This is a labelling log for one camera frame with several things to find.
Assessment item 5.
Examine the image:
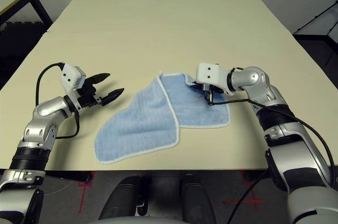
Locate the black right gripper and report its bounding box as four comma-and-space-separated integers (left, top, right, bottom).
189, 81, 226, 107

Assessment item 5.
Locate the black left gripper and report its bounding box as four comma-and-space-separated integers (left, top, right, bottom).
75, 72, 125, 108

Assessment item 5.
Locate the light blue towel white trim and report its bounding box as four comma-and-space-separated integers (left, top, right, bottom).
94, 70, 230, 165

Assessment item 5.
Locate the black foam floor mat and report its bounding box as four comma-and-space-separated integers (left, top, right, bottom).
0, 22, 46, 90

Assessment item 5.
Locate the black table base foot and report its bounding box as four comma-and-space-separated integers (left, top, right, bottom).
44, 170, 90, 184

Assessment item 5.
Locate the grey robot right leg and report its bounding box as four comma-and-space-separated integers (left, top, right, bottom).
182, 173, 217, 224

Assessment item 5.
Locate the grey robot leg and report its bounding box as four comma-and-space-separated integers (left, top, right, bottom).
182, 173, 217, 224
99, 176, 140, 221

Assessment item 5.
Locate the grey robot left leg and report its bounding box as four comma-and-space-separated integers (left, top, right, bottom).
99, 176, 140, 221

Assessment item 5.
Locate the grey robot torso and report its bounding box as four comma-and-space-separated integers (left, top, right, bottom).
97, 216, 185, 224

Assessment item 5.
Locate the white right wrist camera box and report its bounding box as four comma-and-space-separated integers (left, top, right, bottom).
195, 62, 233, 96

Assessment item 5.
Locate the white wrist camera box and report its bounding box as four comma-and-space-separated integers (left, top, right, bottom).
60, 62, 87, 109
195, 62, 233, 96

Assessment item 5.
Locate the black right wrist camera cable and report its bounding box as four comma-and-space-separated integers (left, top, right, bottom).
210, 97, 336, 175

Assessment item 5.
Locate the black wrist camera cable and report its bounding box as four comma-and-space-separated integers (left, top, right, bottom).
35, 62, 80, 139
210, 97, 336, 175

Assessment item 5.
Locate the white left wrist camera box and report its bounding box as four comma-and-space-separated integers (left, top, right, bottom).
60, 62, 87, 109

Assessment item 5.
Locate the black left wrist camera cable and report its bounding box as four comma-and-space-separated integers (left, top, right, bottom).
35, 62, 80, 139

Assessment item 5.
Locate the thin black hanging cable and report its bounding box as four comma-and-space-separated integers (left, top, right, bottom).
227, 170, 269, 224

